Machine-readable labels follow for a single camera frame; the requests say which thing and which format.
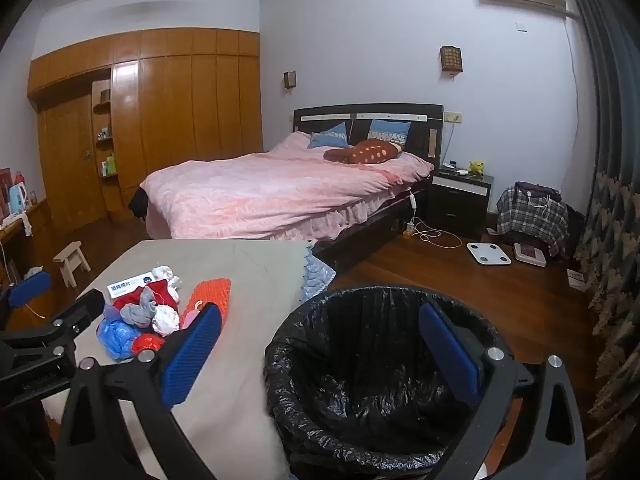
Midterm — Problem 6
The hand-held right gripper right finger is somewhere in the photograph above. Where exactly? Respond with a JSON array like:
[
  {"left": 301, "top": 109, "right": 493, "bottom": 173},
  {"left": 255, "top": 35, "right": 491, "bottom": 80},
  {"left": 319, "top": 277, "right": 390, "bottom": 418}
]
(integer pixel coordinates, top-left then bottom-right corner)
[{"left": 419, "top": 302, "right": 587, "bottom": 480}]

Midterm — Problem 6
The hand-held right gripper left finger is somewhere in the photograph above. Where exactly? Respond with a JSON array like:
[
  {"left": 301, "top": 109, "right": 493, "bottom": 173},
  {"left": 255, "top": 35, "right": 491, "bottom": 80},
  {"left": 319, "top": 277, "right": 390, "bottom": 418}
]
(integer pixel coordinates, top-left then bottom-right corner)
[{"left": 55, "top": 302, "right": 223, "bottom": 480}]

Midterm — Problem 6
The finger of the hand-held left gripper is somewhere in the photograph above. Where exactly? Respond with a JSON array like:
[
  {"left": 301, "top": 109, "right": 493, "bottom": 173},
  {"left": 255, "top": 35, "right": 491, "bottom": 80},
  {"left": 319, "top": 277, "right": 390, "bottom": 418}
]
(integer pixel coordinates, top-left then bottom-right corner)
[
  {"left": 0, "top": 289, "right": 107, "bottom": 361},
  {"left": 0, "top": 270, "right": 53, "bottom": 332}
]

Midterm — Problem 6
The red plastic bag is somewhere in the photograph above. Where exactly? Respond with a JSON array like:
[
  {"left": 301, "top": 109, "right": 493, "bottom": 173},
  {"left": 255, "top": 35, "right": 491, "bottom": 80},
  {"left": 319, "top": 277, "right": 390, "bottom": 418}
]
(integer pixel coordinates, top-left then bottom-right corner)
[{"left": 131, "top": 335, "right": 165, "bottom": 358}]

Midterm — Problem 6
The red cloth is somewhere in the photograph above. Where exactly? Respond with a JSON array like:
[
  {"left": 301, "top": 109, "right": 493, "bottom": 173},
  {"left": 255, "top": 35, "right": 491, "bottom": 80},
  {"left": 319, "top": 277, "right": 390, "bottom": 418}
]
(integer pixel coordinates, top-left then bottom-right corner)
[{"left": 114, "top": 280, "right": 182, "bottom": 311}]

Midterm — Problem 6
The black lined waste bin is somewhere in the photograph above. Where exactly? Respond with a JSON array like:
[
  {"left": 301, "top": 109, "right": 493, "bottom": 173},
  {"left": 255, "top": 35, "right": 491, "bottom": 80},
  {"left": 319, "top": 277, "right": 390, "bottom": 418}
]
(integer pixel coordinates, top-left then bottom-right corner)
[{"left": 263, "top": 285, "right": 516, "bottom": 480}]

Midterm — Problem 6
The blue plastic bag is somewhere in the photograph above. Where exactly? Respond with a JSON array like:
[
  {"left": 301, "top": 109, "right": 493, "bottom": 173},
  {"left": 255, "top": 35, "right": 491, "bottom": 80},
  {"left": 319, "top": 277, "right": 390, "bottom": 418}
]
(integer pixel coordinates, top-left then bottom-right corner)
[{"left": 96, "top": 317, "right": 141, "bottom": 361}]

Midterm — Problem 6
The white sock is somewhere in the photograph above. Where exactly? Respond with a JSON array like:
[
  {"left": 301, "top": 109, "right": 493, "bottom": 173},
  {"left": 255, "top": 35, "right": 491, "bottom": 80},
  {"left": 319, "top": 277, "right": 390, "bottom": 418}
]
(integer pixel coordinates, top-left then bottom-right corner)
[{"left": 151, "top": 305, "right": 180, "bottom": 337}]

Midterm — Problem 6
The white and blue packet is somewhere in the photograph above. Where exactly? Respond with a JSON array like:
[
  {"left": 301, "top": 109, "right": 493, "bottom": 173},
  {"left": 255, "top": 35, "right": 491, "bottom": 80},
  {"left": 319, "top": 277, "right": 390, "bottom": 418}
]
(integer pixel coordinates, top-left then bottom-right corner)
[{"left": 106, "top": 271, "right": 158, "bottom": 306}]

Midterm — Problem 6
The small wooden stool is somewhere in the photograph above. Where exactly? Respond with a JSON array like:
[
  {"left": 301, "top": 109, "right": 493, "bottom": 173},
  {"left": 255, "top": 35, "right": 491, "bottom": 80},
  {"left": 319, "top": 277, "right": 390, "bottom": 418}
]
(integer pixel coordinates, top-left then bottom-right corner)
[{"left": 52, "top": 241, "right": 92, "bottom": 288}]

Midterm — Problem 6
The grey sock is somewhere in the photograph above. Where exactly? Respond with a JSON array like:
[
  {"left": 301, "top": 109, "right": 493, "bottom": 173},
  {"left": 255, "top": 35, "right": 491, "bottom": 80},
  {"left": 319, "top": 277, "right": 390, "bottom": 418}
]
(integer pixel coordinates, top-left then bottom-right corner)
[{"left": 120, "top": 289, "right": 157, "bottom": 330}]

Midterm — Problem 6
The orange mesh cloth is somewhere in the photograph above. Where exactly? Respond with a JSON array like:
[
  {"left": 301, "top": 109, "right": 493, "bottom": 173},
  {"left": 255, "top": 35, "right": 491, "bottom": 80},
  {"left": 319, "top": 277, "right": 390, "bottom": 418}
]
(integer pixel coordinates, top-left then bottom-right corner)
[{"left": 180, "top": 277, "right": 232, "bottom": 331}]

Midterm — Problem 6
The wooden side desk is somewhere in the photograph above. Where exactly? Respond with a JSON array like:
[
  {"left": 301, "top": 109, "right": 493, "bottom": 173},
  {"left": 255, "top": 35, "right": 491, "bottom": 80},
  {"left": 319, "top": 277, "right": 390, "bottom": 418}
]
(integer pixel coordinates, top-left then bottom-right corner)
[{"left": 0, "top": 197, "right": 51, "bottom": 281}]

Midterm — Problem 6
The light blue kettle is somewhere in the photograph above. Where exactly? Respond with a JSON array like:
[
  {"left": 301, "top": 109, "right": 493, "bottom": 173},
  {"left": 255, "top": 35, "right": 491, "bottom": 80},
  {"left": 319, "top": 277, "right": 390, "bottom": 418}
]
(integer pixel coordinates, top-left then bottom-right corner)
[{"left": 7, "top": 183, "right": 28, "bottom": 216}]

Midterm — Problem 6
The red box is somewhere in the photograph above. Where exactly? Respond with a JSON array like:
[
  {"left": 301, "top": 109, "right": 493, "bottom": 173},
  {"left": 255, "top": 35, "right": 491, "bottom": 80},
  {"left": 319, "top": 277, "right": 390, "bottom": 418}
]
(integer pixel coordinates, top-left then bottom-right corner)
[{"left": 0, "top": 167, "right": 13, "bottom": 216}]

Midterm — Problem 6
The white bathroom scale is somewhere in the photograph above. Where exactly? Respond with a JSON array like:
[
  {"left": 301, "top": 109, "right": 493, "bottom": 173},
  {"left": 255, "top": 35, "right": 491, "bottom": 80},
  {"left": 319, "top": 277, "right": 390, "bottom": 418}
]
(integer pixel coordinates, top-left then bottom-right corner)
[{"left": 466, "top": 242, "right": 512, "bottom": 266}]

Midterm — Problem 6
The black cloth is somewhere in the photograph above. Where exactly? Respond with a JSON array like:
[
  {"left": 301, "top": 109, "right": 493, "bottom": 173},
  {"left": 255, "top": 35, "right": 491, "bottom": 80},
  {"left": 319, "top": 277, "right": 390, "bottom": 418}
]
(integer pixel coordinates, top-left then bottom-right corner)
[{"left": 128, "top": 186, "right": 151, "bottom": 220}]

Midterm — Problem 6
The red and white scale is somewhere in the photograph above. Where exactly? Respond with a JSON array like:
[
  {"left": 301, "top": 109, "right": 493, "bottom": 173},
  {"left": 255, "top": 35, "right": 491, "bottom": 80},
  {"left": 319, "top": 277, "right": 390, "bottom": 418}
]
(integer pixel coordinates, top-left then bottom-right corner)
[{"left": 514, "top": 242, "right": 547, "bottom": 267}]

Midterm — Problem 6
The light blue quilted cloth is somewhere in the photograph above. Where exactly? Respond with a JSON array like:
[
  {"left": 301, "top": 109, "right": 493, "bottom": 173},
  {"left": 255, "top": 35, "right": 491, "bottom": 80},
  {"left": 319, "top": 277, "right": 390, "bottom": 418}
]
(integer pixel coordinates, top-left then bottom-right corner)
[{"left": 300, "top": 252, "right": 336, "bottom": 303}]

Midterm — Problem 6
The dark nightstand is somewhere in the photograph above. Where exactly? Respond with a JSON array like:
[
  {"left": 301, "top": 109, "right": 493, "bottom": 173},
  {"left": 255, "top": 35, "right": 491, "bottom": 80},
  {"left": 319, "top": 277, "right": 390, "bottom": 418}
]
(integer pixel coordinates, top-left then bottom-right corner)
[{"left": 431, "top": 167, "right": 495, "bottom": 233}]

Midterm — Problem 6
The plaid cloth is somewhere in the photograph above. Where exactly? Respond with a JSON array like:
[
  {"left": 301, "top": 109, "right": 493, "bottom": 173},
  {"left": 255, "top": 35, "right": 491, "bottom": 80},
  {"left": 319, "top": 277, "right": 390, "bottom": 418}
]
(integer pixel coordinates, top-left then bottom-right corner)
[{"left": 496, "top": 186, "right": 571, "bottom": 256}]

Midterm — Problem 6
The pink blanket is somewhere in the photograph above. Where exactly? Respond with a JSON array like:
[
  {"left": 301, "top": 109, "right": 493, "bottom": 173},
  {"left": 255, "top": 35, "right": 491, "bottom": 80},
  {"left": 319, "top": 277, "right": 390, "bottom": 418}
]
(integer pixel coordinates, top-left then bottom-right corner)
[{"left": 140, "top": 131, "right": 436, "bottom": 241}]

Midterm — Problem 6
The dark purple cloth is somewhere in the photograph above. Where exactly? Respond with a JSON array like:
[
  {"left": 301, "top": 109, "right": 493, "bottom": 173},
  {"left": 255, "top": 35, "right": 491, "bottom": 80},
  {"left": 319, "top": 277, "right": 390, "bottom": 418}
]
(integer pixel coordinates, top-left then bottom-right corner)
[{"left": 514, "top": 181, "right": 563, "bottom": 201}]

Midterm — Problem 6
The brown dotted pillow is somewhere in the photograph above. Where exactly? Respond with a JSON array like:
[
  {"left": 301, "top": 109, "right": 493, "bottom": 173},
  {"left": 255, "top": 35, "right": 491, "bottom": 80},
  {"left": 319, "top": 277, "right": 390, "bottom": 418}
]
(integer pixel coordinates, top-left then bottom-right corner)
[{"left": 323, "top": 140, "right": 405, "bottom": 165}]

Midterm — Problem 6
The wooden wardrobe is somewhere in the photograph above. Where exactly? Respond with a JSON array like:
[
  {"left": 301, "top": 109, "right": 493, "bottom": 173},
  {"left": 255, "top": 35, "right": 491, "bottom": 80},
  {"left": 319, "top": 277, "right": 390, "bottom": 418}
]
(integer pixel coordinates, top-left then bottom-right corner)
[{"left": 27, "top": 30, "right": 264, "bottom": 226}]

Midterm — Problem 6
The blue patterned pillow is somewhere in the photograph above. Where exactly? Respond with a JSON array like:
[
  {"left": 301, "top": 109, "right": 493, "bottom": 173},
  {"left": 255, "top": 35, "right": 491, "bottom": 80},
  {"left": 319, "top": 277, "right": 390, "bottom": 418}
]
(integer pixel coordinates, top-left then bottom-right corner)
[{"left": 367, "top": 119, "right": 412, "bottom": 143}]

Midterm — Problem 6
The dark wooden bed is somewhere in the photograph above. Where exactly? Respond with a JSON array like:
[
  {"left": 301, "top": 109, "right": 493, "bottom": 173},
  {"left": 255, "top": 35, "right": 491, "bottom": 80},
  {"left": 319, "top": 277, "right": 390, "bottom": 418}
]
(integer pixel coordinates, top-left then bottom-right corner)
[{"left": 142, "top": 104, "right": 445, "bottom": 273}]

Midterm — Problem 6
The grey patterned curtain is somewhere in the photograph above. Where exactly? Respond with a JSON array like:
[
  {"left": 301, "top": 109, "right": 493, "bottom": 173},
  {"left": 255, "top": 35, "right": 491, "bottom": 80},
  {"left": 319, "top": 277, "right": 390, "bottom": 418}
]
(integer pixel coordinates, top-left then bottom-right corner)
[{"left": 555, "top": 0, "right": 640, "bottom": 461}]

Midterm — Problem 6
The white charger cable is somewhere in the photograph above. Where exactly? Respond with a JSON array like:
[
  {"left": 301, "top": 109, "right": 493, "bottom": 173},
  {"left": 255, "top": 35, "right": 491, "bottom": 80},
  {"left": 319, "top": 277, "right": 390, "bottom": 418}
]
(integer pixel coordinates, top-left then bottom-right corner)
[{"left": 402, "top": 192, "right": 463, "bottom": 250}]

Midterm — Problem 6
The large wall lamp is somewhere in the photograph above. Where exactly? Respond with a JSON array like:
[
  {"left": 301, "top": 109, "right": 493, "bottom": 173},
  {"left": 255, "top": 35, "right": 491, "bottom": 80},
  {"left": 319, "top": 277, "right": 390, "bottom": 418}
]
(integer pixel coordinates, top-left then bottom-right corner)
[{"left": 440, "top": 46, "right": 464, "bottom": 75}]

